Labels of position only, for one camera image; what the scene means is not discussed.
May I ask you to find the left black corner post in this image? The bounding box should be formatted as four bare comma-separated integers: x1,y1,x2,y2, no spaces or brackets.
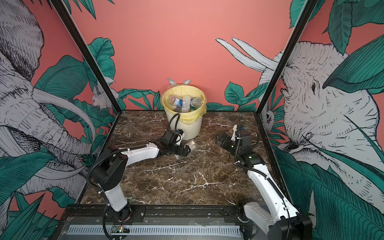
51,0,123,115

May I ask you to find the yellow plastic bin liner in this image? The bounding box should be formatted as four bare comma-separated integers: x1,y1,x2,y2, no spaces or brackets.
161,85,207,125

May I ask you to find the crushed clear bottle blue cap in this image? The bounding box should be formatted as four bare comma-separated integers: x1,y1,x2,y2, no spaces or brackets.
168,95,183,113

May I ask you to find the white perforated vent strip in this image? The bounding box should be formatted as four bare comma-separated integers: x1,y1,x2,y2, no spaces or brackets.
65,225,242,237

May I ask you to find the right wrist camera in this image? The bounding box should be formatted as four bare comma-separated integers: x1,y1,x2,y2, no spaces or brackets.
231,124,251,141

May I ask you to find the clear bottle red label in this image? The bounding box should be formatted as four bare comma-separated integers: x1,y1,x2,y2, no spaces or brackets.
182,96,191,113

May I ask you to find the white ribbed plastic bin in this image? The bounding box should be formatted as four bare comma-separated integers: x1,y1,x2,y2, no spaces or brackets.
165,111,203,140

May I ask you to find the black corner post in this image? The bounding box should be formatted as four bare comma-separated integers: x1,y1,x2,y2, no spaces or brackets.
255,0,318,117
51,0,123,115

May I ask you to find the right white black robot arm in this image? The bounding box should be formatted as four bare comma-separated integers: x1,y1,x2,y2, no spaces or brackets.
216,131,313,240

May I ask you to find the blue label bottle white cap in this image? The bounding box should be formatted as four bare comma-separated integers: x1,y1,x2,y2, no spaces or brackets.
191,97,204,110

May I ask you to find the black front rail frame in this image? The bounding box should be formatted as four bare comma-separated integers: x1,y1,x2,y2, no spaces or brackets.
61,204,249,224

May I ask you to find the right black corner post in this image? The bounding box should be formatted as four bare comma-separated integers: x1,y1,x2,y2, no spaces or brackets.
255,0,318,117

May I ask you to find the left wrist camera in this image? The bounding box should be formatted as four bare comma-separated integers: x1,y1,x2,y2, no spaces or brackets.
160,129,183,147

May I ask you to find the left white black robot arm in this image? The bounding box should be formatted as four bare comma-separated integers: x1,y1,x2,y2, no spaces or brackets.
87,141,191,222

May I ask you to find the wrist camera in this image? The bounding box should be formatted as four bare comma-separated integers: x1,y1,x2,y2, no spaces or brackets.
231,124,251,141
160,129,183,147

